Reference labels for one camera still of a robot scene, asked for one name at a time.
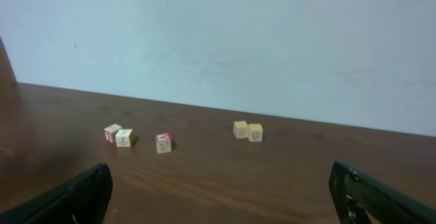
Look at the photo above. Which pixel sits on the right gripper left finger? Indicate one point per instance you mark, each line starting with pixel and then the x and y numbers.
pixel 82 199

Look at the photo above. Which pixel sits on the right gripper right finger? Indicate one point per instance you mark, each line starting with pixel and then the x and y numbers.
pixel 357 196

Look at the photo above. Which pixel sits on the white block red bottom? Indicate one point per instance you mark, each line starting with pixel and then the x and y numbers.
pixel 111 131

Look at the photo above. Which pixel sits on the white block far centre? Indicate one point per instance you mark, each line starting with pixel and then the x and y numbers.
pixel 125 138

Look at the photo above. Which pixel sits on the red letter block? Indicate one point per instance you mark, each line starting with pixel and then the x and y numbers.
pixel 163 143

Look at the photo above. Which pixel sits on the yellow block right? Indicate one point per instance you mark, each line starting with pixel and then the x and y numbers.
pixel 255 132

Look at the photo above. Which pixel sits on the yellow block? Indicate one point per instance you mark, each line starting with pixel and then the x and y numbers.
pixel 255 132
pixel 240 129

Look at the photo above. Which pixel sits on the yellow block left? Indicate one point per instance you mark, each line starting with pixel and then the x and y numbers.
pixel 240 129

